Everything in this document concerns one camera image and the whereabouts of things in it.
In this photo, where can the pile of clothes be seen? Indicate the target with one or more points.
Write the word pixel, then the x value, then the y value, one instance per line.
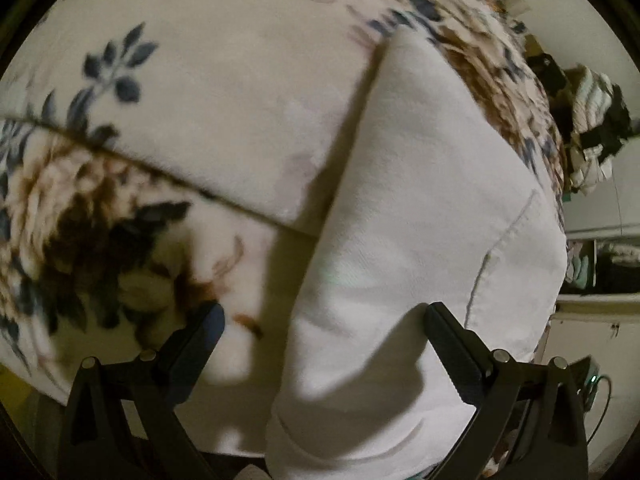
pixel 592 116

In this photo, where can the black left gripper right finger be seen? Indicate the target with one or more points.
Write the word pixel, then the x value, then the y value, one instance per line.
pixel 469 364

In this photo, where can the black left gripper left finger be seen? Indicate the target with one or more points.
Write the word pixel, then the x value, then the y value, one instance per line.
pixel 181 359

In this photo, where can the white pants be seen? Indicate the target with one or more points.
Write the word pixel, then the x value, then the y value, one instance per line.
pixel 433 206

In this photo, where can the floral cream blanket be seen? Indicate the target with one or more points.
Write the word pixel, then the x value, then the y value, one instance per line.
pixel 159 153

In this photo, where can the white cabinet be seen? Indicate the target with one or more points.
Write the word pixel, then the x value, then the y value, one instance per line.
pixel 602 319

